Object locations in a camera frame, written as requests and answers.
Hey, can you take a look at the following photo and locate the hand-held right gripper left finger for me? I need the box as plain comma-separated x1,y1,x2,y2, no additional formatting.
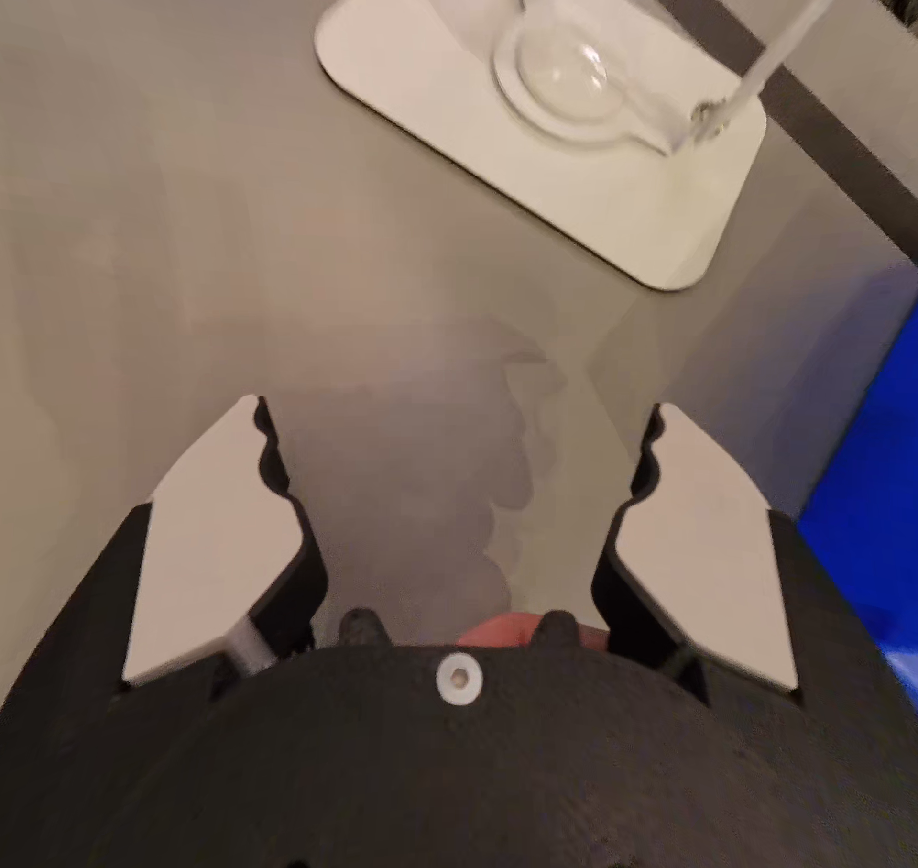
120,393,329,688

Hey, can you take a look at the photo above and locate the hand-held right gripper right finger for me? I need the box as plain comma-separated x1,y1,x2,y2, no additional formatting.
590,402,800,692

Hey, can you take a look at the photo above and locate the blue plastic bin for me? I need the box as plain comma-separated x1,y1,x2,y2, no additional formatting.
796,265,918,711

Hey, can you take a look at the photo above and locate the grey desk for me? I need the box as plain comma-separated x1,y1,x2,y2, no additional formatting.
0,0,918,711

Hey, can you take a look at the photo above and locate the clear acrylic stand post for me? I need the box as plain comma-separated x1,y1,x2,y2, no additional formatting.
491,0,879,159

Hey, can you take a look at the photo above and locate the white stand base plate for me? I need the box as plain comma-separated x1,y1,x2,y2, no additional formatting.
314,0,768,291

